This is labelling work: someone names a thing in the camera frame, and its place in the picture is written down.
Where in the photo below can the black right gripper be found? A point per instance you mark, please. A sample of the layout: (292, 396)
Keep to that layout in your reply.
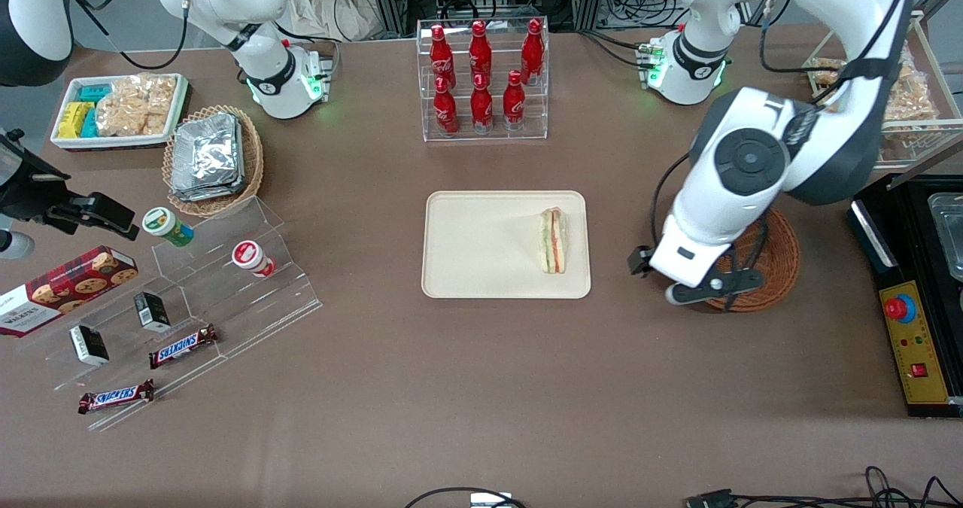
(30, 190)

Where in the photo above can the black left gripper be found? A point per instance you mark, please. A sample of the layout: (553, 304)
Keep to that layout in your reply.
(636, 262)

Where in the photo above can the triangle sandwich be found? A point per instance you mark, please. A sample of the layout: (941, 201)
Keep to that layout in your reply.
(554, 241)

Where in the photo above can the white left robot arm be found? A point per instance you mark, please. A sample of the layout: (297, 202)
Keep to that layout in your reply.
(715, 222)

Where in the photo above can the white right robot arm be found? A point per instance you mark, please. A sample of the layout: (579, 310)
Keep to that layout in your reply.
(226, 0)

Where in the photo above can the white rectangular snack tray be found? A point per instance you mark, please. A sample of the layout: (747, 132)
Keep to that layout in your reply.
(64, 141)

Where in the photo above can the round brown wicker basket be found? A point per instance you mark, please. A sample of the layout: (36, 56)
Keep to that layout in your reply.
(782, 267)

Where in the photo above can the beige plastic tray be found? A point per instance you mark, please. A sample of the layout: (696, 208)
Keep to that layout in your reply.
(481, 244)

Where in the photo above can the oval tan wicker basket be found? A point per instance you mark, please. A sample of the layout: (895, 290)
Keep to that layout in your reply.
(254, 158)

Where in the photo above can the red tartan cookie box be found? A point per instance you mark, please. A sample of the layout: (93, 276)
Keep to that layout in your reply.
(68, 290)

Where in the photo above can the green snack cup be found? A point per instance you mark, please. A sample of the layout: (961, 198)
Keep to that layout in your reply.
(167, 226)

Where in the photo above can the teal snack pack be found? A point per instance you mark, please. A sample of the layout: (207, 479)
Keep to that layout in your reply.
(95, 92)
(89, 126)

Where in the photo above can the yellow snack pack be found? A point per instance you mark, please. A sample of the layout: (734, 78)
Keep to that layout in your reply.
(73, 120)

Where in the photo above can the small black box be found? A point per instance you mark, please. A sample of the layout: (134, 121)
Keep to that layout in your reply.
(153, 312)
(89, 345)

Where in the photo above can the clear bag of crackers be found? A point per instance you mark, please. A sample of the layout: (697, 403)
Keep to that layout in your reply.
(135, 105)

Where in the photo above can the silver foil pouch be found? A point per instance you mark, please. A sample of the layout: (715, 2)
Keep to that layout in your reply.
(207, 150)
(211, 195)

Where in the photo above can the brown snickers bar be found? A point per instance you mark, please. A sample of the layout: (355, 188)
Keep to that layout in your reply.
(183, 347)
(116, 396)

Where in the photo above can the red snack cup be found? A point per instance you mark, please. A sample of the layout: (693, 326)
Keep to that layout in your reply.
(252, 258)

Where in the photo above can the clear acrylic stepped stand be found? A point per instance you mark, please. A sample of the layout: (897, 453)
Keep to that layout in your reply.
(241, 312)

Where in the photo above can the clear acrylic bottle rack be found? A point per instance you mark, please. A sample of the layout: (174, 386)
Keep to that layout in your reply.
(485, 136)

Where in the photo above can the red cola bottle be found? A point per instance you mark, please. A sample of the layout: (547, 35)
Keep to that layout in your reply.
(481, 107)
(532, 53)
(480, 53)
(445, 111)
(440, 55)
(514, 105)

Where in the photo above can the red emergency stop button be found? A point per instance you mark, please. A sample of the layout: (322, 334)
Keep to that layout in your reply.
(899, 308)

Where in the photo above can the clear bag of pastry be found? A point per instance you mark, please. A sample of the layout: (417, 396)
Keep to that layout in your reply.
(912, 101)
(825, 72)
(912, 65)

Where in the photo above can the black control box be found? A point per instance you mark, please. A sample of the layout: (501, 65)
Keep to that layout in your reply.
(921, 267)

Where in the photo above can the white plug adapter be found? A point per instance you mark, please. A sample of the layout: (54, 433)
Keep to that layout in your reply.
(490, 500)

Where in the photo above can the clear plastic container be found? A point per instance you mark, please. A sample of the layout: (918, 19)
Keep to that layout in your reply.
(949, 233)

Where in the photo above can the beige crumpled cloth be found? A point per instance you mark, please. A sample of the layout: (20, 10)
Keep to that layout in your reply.
(323, 7)

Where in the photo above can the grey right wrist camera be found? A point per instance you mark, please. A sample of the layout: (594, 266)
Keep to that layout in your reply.
(13, 245)

